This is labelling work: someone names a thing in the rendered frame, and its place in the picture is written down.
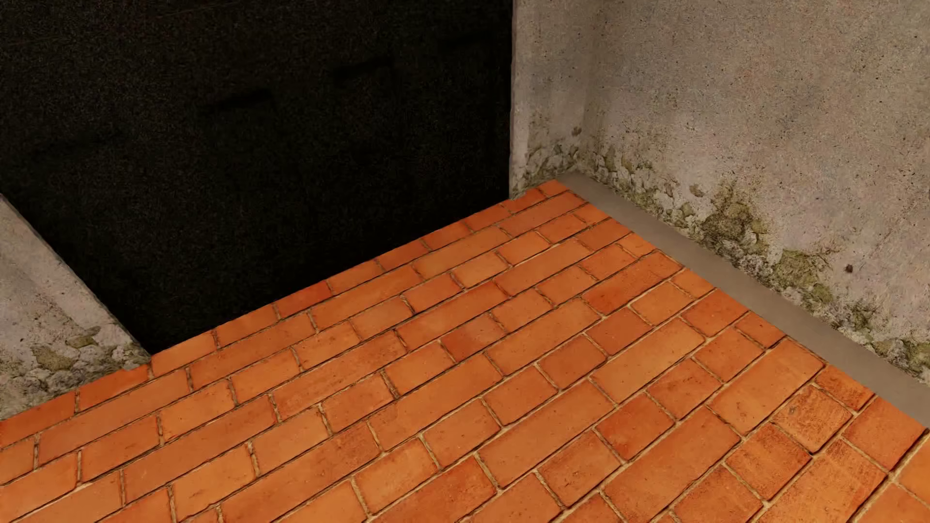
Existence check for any grey concrete skirting strip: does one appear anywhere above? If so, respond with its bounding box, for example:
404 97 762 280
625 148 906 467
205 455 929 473
554 171 930 427

